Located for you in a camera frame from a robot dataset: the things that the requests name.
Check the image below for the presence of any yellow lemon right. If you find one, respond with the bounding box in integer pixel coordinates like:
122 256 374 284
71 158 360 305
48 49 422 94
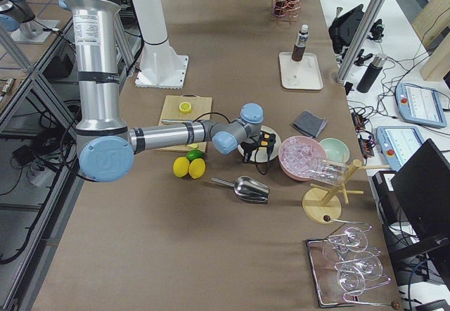
188 158 206 179

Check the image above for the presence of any white speckled plate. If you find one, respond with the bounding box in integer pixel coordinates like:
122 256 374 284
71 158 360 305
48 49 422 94
238 125 281 163

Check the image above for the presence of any yellow lemon left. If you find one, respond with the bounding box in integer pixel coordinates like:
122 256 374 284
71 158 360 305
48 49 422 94
172 156 190 178

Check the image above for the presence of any cream plastic tray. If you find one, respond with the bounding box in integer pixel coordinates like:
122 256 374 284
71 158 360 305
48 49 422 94
278 52 323 91

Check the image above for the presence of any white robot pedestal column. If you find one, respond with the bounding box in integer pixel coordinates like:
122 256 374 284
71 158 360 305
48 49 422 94
132 0 188 89

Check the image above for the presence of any copper wire bottle rack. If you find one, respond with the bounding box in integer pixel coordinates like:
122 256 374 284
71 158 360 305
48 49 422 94
271 0 301 24

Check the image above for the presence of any grey folded cloth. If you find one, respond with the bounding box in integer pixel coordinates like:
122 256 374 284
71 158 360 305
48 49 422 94
292 110 327 138

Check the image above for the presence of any dark mirrored tray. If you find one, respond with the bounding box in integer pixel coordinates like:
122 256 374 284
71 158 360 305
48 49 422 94
304 236 397 308

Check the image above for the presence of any black monitor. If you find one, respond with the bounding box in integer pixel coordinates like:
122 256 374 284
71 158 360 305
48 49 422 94
392 139 449 246

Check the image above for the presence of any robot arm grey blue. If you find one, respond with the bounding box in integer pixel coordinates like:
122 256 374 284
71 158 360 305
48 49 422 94
59 0 264 182
1 0 60 44

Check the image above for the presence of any black thermos bottle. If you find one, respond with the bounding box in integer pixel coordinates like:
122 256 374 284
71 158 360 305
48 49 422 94
356 53 387 93

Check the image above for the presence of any wooden mug tree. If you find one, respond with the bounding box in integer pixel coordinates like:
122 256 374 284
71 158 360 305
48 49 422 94
302 159 390 224

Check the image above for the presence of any aluminium frame post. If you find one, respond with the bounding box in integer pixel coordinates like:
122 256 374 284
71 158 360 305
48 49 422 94
335 0 385 84

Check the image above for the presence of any yellow lemon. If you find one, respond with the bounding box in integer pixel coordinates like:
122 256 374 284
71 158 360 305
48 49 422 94
172 156 190 178
188 158 206 179

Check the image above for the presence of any half lemon slice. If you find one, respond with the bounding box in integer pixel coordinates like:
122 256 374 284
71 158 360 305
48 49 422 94
179 101 193 113

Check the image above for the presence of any black power adapter box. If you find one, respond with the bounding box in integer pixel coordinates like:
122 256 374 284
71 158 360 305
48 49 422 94
372 170 399 225

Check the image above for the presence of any dark drink bottle on tray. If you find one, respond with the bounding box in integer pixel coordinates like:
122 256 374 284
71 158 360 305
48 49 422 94
291 24 309 62

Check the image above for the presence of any wooden cutting board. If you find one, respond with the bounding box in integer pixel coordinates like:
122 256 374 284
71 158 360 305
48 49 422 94
158 95 212 153

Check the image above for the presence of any wire glass rack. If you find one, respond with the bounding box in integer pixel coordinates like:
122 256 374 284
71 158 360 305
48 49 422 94
322 220 395 308

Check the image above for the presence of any pink bowl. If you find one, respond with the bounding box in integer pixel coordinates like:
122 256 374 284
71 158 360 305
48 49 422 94
278 136 326 181

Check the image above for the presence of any metal scoop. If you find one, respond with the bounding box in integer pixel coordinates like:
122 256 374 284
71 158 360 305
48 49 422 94
211 176 269 204

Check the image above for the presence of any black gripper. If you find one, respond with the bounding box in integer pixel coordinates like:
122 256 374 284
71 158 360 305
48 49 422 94
240 131 276 163

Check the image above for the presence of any mint green bowl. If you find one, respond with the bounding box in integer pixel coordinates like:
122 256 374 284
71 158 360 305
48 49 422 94
319 138 350 163

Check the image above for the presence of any black equipment case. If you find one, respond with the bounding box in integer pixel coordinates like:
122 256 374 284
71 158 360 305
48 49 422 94
328 4 364 54

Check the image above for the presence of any green lime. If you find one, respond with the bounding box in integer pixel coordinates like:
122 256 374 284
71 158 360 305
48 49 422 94
186 149 203 162

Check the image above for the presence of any clear glass on mug tree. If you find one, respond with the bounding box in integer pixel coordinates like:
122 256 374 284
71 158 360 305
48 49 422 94
309 158 347 186

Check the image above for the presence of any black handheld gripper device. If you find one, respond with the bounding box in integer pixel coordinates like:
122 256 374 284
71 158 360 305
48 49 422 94
354 18 384 66

